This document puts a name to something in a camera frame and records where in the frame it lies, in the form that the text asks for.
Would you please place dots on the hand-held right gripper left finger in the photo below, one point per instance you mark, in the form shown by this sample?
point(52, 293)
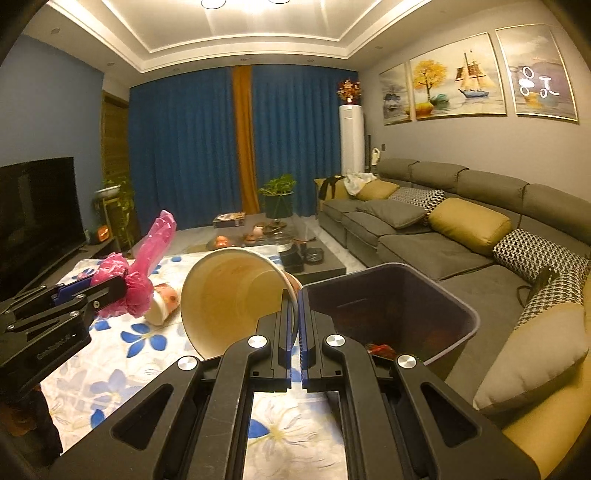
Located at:
point(290, 350)

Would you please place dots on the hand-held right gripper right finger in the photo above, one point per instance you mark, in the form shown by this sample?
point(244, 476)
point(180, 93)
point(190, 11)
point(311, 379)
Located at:
point(302, 341)

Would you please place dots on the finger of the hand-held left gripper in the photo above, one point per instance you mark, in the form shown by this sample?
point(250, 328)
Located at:
point(101, 297)
point(74, 290)

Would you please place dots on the pink plastic bag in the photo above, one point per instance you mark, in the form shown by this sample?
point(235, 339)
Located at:
point(157, 244)

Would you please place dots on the red printed paper cup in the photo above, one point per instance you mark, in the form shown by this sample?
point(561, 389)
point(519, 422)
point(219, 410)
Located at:
point(164, 300)
point(231, 286)

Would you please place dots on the grey trash bin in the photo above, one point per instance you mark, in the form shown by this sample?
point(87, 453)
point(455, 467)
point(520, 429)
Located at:
point(392, 295)

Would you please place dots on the small orange box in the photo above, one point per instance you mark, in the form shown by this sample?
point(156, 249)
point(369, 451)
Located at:
point(101, 234)

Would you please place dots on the blue floral white sheet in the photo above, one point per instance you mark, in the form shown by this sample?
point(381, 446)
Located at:
point(138, 360)

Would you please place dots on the black flat television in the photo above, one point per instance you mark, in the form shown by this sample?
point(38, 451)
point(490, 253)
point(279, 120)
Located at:
point(37, 221)

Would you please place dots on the dark coffee table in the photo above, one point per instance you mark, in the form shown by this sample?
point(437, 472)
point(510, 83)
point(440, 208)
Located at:
point(330, 267)

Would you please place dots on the gold plant stand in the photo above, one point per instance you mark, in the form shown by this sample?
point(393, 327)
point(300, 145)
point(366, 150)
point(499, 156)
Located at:
point(102, 217)

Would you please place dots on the black pot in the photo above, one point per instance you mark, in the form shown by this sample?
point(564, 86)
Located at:
point(293, 258)

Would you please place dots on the black ashtray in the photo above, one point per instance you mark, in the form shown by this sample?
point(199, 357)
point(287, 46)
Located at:
point(316, 255)

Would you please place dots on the trailing plant in bowl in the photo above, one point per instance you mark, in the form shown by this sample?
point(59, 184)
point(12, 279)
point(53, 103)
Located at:
point(108, 190)

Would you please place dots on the brown tray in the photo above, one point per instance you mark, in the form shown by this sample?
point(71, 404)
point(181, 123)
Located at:
point(277, 228)

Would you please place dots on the brown round figurine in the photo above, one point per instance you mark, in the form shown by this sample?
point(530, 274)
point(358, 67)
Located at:
point(254, 234)

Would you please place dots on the small orange ornament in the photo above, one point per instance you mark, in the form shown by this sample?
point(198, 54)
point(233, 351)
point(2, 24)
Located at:
point(224, 241)

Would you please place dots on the flat printed box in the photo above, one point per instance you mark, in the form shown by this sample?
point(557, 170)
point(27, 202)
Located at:
point(230, 218)

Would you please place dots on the green potted plant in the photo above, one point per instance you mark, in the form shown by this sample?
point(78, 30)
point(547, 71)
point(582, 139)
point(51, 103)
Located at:
point(277, 187)

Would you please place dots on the grey cushion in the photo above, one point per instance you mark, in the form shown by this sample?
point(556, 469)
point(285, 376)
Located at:
point(392, 213)

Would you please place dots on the black garment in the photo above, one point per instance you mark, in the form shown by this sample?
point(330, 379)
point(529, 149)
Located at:
point(328, 187)

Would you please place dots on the grey sofa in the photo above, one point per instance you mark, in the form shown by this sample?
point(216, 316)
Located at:
point(438, 249)

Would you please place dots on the white cloth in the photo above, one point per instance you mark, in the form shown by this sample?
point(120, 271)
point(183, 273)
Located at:
point(358, 182)

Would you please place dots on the blue curtain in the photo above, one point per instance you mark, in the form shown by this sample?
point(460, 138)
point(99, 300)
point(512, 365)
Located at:
point(184, 147)
point(300, 129)

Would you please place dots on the black white geometric pillow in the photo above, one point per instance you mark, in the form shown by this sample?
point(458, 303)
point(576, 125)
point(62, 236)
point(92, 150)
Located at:
point(425, 199)
point(531, 249)

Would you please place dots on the white standing air conditioner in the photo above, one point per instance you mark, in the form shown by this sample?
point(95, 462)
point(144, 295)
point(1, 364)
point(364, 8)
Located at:
point(352, 138)

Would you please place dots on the orange curtain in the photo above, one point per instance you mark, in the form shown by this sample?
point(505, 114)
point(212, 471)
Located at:
point(244, 138)

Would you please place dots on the houndstooth pillow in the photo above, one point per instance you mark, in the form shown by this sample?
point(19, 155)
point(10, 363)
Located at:
point(554, 297)

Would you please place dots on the red flower decoration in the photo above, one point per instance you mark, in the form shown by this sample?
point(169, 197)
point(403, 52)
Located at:
point(348, 90)

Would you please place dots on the grey mountain painting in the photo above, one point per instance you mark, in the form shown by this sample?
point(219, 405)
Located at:
point(395, 97)

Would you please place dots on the yellow tree sailboat painting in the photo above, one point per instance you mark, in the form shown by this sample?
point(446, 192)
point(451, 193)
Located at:
point(457, 78)

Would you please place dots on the gold framed grey painting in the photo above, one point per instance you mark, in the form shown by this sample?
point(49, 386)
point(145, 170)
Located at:
point(535, 74)

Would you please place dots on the brown wooden wall panel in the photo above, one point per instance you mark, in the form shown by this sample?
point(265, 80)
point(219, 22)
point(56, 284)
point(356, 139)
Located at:
point(115, 152)

